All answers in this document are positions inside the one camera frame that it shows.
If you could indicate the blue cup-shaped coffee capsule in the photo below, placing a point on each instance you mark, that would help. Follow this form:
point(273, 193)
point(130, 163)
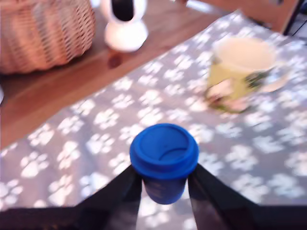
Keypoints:
point(164, 158)

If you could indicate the grey paw-print table mat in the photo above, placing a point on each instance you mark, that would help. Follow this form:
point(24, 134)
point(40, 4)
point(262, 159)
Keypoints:
point(192, 119)

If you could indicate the yellow floral mug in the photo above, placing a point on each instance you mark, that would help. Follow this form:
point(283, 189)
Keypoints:
point(242, 74)

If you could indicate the woven wicker basket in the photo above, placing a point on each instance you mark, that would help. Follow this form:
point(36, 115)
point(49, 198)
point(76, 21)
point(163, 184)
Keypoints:
point(43, 36)

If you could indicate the small white round camera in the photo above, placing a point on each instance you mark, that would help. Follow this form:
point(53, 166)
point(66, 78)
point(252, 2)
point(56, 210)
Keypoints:
point(126, 26)

